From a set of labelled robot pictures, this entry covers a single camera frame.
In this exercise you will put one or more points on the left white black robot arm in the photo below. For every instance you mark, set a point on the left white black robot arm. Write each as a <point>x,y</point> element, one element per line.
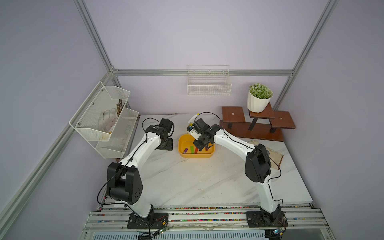
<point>124,183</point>

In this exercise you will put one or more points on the beige work glove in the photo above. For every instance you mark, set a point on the beige work glove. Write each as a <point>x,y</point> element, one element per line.
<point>273,154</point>

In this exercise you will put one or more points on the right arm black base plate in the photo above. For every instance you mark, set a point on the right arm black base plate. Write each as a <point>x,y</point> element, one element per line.
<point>265,220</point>

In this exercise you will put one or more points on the yellow plastic storage box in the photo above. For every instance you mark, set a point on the yellow plastic storage box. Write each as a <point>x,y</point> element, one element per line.
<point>186,141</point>

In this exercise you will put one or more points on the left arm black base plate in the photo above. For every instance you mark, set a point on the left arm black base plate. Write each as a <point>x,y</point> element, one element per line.
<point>154,221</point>

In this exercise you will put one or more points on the white pot green plant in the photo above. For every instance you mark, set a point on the white pot green plant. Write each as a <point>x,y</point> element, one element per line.
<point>258,97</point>

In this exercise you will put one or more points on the clear plastic bag in shelf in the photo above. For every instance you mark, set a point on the clear plastic bag in shelf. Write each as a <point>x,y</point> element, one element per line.
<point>107,120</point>

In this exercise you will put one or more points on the brown wooden tiered stand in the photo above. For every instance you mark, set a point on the brown wooden tiered stand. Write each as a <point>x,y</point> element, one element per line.
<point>266,125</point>

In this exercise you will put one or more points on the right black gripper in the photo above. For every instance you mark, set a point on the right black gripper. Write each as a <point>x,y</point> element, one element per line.
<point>200,146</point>

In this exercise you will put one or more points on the yellow green spray bottle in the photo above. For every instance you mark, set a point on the yellow green spray bottle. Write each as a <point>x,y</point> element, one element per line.
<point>192,128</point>

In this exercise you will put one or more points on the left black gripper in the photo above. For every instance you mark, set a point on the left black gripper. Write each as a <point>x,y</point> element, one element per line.
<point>169,145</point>

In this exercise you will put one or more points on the white wire wall basket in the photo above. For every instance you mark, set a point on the white wire wall basket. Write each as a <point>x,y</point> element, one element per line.
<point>209,80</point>

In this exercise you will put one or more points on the white mesh two-tier shelf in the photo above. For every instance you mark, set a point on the white mesh two-tier shelf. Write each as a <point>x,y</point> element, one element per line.
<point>85,121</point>

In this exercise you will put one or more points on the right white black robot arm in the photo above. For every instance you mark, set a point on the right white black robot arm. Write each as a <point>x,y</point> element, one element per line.
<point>257,162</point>

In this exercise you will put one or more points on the aluminium rail base frame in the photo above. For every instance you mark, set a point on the aluminium rail base frame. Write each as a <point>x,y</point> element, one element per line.
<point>209,223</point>

